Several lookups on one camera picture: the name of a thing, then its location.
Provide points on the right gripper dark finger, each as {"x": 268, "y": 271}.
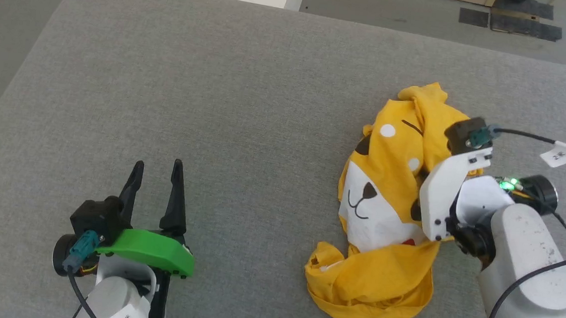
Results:
{"x": 416, "y": 210}

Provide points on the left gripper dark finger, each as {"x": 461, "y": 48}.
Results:
{"x": 175, "y": 201}
{"x": 132, "y": 187}

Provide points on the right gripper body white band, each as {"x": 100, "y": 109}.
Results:
{"x": 444, "y": 192}

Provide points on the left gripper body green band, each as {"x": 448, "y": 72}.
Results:
{"x": 147, "y": 250}

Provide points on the yellow dog print t-shirt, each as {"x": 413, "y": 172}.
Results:
{"x": 386, "y": 197}

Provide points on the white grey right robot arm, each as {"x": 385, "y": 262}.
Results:
{"x": 532, "y": 269}

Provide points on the small black floor mat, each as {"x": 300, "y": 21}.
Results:
{"x": 473, "y": 17}

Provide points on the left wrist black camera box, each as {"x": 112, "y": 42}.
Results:
{"x": 96, "y": 217}

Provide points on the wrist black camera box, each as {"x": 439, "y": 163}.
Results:
{"x": 464, "y": 133}
{"x": 96, "y": 217}

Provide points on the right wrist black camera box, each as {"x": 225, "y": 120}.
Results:
{"x": 464, "y": 133}

